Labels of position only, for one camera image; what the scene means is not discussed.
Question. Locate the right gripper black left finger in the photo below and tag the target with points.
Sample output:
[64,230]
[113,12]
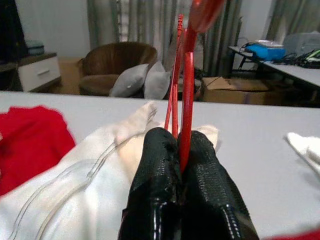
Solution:
[155,170]

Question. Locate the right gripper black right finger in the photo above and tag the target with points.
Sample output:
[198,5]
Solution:
[210,185]

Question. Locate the red plastic hanger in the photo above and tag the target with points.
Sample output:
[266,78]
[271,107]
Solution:
[187,100]

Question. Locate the cream garment with stitching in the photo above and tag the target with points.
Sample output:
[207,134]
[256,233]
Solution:
[75,187]

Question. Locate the grey pillow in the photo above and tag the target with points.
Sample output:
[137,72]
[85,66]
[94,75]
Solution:
[156,82]
[130,80]

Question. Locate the open cardboard box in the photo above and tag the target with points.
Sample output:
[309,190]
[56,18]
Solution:
[225,92]

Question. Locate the white garment green patch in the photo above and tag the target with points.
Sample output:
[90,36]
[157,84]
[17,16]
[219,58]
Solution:
[305,147]

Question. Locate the red garment white print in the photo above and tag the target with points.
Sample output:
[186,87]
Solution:
[300,237]

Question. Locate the brown armchair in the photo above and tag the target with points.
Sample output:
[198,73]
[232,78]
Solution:
[112,60]

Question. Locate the plain red garment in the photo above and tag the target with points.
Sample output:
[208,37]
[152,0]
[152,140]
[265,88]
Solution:
[30,140]

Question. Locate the white desk black legs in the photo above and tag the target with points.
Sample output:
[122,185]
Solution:
[295,72]

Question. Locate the blue box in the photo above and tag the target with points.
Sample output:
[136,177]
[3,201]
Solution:
[270,52]

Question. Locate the grey green curtain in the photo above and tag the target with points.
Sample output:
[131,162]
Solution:
[140,22]
[292,15]

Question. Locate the dark TV stand white drawers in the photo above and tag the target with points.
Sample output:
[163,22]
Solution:
[37,73]

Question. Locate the grey plastic box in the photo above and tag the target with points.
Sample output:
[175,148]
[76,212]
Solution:
[300,42]

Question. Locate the pale grey container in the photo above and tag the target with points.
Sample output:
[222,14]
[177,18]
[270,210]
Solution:
[35,47]

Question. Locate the black television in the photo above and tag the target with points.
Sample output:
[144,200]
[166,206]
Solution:
[11,27]

